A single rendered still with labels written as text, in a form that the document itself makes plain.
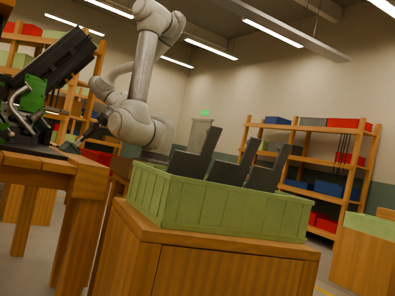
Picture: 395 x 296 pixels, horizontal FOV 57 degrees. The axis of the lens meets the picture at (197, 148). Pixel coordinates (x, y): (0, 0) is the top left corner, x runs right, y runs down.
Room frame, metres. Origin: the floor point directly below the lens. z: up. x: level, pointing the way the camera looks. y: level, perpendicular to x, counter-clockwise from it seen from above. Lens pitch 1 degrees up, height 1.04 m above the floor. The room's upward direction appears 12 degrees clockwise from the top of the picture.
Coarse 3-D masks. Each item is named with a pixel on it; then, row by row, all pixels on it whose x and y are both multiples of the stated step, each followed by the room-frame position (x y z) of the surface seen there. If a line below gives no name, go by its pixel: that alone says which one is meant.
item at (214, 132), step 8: (216, 128) 1.27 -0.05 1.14; (208, 136) 1.28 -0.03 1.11; (216, 136) 1.29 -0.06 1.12; (208, 144) 1.29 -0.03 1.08; (176, 152) 1.26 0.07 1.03; (184, 152) 1.27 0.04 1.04; (200, 152) 1.30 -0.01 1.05; (208, 152) 1.30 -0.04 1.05; (176, 160) 1.27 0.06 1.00; (184, 160) 1.28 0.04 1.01; (192, 160) 1.30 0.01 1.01; (200, 160) 1.31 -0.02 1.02; (208, 160) 1.32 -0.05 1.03; (168, 168) 1.27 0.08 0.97; (176, 168) 1.29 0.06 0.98; (184, 168) 1.30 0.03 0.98; (192, 168) 1.31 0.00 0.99; (200, 168) 1.32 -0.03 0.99; (184, 176) 1.31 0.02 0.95; (192, 176) 1.33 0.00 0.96; (200, 176) 1.34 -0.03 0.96
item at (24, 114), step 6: (6, 102) 1.94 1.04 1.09; (6, 108) 1.93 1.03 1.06; (18, 108) 1.97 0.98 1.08; (6, 114) 1.93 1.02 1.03; (24, 114) 1.98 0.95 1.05; (30, 114) 2.00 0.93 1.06; (0, 120) 1.91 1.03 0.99; (6, 120) 1.93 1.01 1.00; (12, 120) 1.94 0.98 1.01; (18, 126) 1.96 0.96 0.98
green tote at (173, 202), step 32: (128, 192) 1.50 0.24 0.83; (160, 192) 1.20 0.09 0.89; (192, 192) 1.19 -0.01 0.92; (224, 192) 1.24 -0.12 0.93; (256, 192) 1.29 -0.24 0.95; (160, 224) 1.15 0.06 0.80; (192, 224) 1.19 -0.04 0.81; (224, 224) 1.25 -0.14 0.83; (256, 224) 1.31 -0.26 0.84; (288, 224) 1.38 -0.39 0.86
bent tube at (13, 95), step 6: (24, 84) 1.97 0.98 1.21; (18, 90) 1.93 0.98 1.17; (24, 90) 1.95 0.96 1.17; (30, 90) 1.97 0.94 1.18; (12, 96) 1.91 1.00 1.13; (12, 102) 1.91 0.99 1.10; (12, 108) 1.90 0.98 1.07; (18, 114) 1.91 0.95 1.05; (18, 120) 1.91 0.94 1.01; (24, 120) 1.92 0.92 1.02; (24, 126) 1.92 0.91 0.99; (30, 126) 1.94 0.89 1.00; (30, 132) 1.93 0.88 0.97
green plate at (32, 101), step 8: (24, 80) 1.98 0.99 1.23; (32, 80) 2.01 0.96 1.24; (40, 80) 2.03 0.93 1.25; (32, 88) 2.00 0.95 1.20; (40, 88) 2.03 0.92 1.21; (24, 96) 1.97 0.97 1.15; (32, 96) 2.00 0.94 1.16; (40, 96) 2.02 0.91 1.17; (24, 104) 1.97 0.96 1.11; (32, 104) 1.99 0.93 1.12; (40, 104) 2.01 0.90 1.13; (32, 112) 1.99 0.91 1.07
